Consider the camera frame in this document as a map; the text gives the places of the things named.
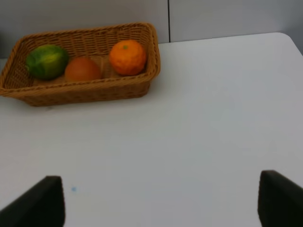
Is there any orange wicker basket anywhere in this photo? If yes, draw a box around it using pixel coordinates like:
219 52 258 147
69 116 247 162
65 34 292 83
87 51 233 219
0 22 160 106

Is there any orange mandarin fruit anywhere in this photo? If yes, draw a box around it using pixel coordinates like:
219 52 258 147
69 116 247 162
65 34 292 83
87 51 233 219
109 40 147 76

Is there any green lime fruit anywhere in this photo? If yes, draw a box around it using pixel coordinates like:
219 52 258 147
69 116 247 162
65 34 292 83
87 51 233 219
25 44 69 80

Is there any red yellow peach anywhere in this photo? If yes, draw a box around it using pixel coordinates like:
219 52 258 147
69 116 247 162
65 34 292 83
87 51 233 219
64 57 102 82

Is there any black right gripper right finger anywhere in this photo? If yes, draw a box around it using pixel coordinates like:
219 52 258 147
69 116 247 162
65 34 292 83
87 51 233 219
258 170 303 227

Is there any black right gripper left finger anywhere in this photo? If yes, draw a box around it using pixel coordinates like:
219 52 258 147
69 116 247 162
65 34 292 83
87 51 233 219
0 176 65 227

